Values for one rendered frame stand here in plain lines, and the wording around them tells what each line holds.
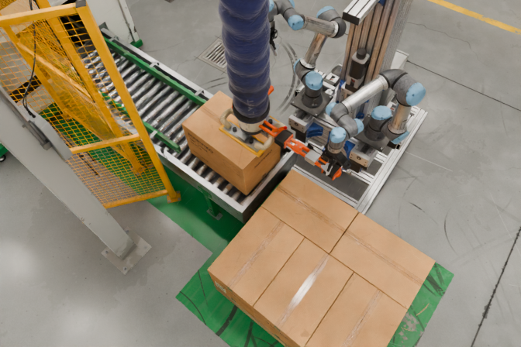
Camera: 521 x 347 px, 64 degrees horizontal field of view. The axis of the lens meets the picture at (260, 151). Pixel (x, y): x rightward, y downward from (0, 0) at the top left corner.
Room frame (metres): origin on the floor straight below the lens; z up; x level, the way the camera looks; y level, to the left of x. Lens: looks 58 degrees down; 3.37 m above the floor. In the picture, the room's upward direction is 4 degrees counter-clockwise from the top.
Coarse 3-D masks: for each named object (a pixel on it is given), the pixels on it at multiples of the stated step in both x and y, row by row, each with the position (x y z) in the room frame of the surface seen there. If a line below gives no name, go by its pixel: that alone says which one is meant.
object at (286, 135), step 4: (280, 132) 1.41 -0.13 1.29; (284, 132) 1.41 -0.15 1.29; (288, 132) 1.41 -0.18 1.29; (276, 136) 1.39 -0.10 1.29; (280, 136) 1.39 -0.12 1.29; (284, 136) 1.39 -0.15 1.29; (288, 136) 1.38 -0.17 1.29; (292, 136) 1.39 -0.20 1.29; (276, 140) 1.36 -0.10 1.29; (280, 140) 1.36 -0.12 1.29; (284, 140) 1.36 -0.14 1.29; (288, 140) 1.36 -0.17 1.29; (280, 144) 1.35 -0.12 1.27; (284, 144) 1.33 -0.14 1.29
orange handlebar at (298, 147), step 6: (270, 90) 1.76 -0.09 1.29; (264, 120) 1.52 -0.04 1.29; (270, 126) 1.47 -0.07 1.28; (270, 132) 1.43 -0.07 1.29; (288, 144) 1.33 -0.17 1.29; (300, 144) 1.33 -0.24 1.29; (294, 150) 1.30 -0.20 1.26; (300, 150) 1.29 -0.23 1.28; (306, 150) 1.29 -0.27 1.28; (318, 162) 1.20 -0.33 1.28; (324, 162) 1.20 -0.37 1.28; (336, 174) 1.11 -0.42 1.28
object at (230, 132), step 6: (228, 120) 1.62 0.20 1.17; (222, 126) 1.58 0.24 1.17; (234, 126) 1.57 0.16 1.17; (228, 132) 1.53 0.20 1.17; (234, 132) 1.52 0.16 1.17; (234, 138) 1.48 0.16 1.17; (252, 138) 1.47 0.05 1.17; (240, 144) 1.44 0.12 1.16; (246, 144) 1.43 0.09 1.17; (252, 144) 1.42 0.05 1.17; (252, 150) 1.38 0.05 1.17; (258, 150) 1.38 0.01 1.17; (264, 150) 1.38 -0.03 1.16; (258, 156) 1.34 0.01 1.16
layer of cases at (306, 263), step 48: (288, 192) 1.38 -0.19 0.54; (240, 240) 1.03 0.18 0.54; (288, 240) 1.01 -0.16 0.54; (336, 240) 0.99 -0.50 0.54; (384, 240) 0.96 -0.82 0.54; (240, 288) 0.70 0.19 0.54; (288, 288) 0.68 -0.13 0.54; (336, 288) 0.66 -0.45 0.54; (384, 288) 0.64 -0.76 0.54; (288, 336) 0.38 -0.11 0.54; (336, 336) 0.37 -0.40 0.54; (384, 336) 0.35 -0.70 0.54
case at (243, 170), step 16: (224, 96) 2.01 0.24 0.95; (208, 112) 1.87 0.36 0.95; (192, 128) 1.74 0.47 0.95; (208, 128) 1.73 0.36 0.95; (192, 144) 1.74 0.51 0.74; (208, 144) 1.60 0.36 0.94; (224, 144) 1.58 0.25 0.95; (272, 144) 1.59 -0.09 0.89; (208, 160) 1.64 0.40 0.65; (224, 160) 1.50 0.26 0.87; (240, 160) 1.44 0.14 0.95; (256, 160) 1.47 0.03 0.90; (272, 160) 1.59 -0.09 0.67; (224, 176) 1.52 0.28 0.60; (240, 176) 1.39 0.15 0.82; (256, 176) 1.46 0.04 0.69
